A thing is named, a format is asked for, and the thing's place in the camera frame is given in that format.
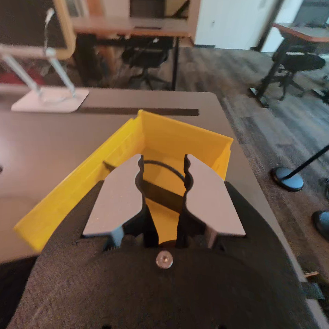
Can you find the wooden office desk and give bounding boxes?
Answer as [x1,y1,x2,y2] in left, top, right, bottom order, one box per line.
[72,16,192,91]
[248,22,329,108]

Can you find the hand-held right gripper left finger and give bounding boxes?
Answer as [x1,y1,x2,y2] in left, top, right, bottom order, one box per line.
[82,154,144,247]

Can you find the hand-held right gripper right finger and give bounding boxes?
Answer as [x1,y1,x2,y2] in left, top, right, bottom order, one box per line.
[184,154,246,249]

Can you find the white panel stand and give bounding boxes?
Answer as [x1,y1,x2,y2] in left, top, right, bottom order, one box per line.
[0,47,90,114]

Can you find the black braided hdmi cable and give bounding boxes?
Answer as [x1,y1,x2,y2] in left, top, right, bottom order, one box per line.
[143,160,186,181]

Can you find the yellow plastic bin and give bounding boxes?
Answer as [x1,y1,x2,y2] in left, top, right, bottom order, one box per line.
[13,109,234,252]

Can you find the white cord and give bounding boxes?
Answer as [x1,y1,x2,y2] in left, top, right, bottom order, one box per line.
[43,7,56,56]

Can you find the black round-base stand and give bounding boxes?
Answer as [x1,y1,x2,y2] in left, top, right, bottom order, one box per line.
[270,145,329,192]

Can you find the black panel with wooden rim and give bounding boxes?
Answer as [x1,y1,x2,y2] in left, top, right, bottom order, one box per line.
[0,0,77,61]

